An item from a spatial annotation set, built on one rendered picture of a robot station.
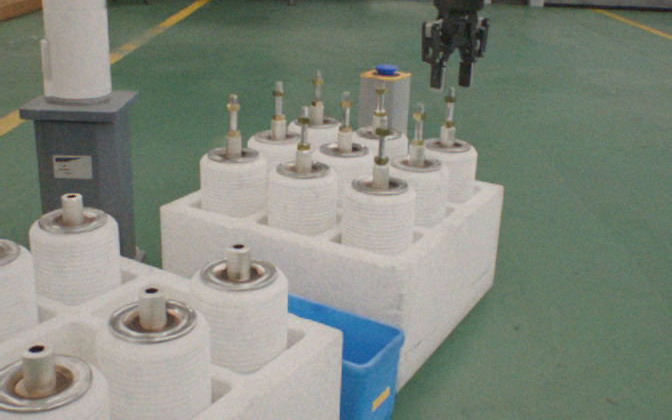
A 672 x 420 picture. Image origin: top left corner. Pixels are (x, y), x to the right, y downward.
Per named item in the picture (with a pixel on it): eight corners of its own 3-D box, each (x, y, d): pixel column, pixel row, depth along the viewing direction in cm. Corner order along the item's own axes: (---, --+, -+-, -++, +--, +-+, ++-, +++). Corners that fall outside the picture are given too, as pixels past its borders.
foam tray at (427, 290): (163, 317, 121) (159, 206, 115) (298, 236, 153) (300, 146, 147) (396, 395, 104) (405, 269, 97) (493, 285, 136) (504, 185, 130)
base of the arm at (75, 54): (41, 105, 119) (31, -12, 114) (61, 92, 128) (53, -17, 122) (102, 107, 120) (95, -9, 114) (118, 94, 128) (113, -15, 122)
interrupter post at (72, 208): (58, 224, 89) (55, 197, 88) (74, 218, 91) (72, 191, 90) (72, 229, 88) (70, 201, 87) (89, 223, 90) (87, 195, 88)
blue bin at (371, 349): (162, 380, 105) (158, 298, 101) (215, 345, 114) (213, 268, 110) (360, 461, 91) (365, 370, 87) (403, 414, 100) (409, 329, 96)
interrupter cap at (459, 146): (477, 146, 126) (477, 142, 126) (461, 157, 120) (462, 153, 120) (432, 139, 129) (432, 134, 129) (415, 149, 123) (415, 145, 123)
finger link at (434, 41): (425, 20, 115) (428, 59, 118) (417, 24, 114) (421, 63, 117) (440, 22, 113) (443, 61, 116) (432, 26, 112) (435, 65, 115)
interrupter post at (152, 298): (133, 326, 68) (131, 292, 67) (152, 316, 70) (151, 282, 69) (153, 335, 67) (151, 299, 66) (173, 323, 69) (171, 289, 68)
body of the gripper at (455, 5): (457, -23, 121) (452, 39, 124) (422, -21, 115) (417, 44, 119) (498, -18, 116) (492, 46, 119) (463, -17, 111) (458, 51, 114)
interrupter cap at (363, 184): (340, 190, 104) (340, 184, 103) (369, 175, 110) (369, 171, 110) (391, 202, 100) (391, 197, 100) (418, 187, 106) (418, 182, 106)
